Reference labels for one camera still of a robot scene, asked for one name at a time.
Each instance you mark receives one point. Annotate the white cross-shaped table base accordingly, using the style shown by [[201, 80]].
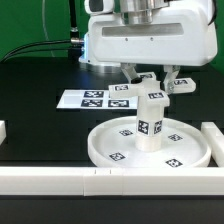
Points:
[[150, 89]]

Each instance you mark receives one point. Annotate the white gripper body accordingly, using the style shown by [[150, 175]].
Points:
[[178, 35]]

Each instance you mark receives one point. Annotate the white round table top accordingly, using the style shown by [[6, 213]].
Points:
[[112, 144]]

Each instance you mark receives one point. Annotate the white right fence rail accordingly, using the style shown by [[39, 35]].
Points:
[[216, 140]]

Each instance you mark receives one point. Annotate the white fence rail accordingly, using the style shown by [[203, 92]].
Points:
[[75, 181], [216, 140], [2, 131]]

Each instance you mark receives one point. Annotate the white marker sheet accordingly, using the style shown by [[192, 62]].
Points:
[[93, 99]]

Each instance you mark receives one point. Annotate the white front fence rail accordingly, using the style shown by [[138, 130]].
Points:
[[75, 181]]

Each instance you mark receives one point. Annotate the white left fence rail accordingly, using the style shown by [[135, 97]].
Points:
[[2, 131]]

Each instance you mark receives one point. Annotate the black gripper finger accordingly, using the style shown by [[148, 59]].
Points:
[[172, 72], [130, 73]]

